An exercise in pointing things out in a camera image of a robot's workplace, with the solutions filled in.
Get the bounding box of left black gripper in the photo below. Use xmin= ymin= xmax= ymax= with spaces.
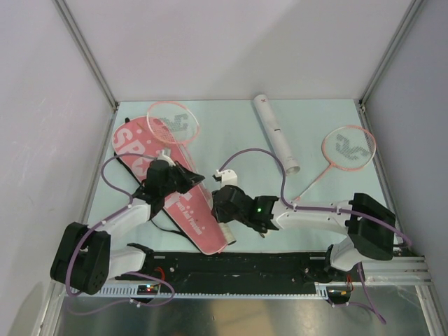
xmin=160 ymin=161 xmax=204 ymax=197

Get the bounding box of aluminium frame post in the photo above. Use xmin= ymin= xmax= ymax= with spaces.
xmin=52 ymin=0 xmax=118 ymax=112
xmin=358 ymin=0 xmax=427 ymax=107

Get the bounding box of purple cable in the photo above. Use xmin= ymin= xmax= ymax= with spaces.
xmin=220 ymin=148 xmax=414 ymax=325
xmin=64 ymin=155 xmax=176 ymax=316

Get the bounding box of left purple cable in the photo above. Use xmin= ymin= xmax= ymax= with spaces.
xmin=64 ymin=155 xmax=176 ymax=316

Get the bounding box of pink badminton racket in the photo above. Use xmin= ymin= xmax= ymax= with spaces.
xmin=146 ymin=101 xmax=236 ymax=247
xmin=294 ymin=125 xmax=377 ymax=202

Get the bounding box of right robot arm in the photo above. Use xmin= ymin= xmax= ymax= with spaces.
xmin=211 ymin=185 xmax=396 ymax=281

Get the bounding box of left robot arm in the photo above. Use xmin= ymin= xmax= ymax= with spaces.
xmin=50 ymin=160 xmax=204 ymax=297

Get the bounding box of translucent shuttlecock tube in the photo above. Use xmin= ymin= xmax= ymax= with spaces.
xmin=253 ymin=94 xmax=300 ymax=176

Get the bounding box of pink racket cover bag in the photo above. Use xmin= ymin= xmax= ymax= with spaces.
xmin=112 ymin=117 xmax=228 ymax=255

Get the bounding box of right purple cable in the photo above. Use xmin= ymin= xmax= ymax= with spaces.
xmin=220 ymin=148 xmax=414 ymax=325

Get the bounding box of left aluminium frame post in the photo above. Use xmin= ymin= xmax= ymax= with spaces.
xmin=52 ymin=0 xmax=118 ymax=112

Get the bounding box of right aluminium frame post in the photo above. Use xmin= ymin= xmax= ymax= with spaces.
xmin=358 ymin=0 xmax=427 ymax=107

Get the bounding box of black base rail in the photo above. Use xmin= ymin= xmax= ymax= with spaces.
xmin=115 ymin=250 xmax=365 ymax=295

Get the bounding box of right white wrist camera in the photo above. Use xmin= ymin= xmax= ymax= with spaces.
xmin=213 ymin=169 xmax=238 ymax=187

